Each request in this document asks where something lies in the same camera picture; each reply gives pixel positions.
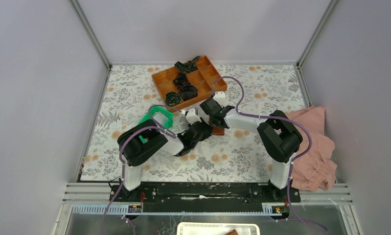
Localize orange wooden compartment tray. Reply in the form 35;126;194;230
152;55;227;110

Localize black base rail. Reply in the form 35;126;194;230
110;182;301;215

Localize green plastic card box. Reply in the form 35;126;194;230
138;106;173;129

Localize brown leather card holder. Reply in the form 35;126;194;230
211;127;225;136

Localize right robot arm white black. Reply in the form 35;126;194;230
200;98;303;202

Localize black coiled cable in tray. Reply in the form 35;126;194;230
164;92;183;107

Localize pink crumpled cloth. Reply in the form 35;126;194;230
287;106;337;192

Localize black items in tray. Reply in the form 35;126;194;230
173;56;201;101

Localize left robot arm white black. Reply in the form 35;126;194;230
117;109;213;201

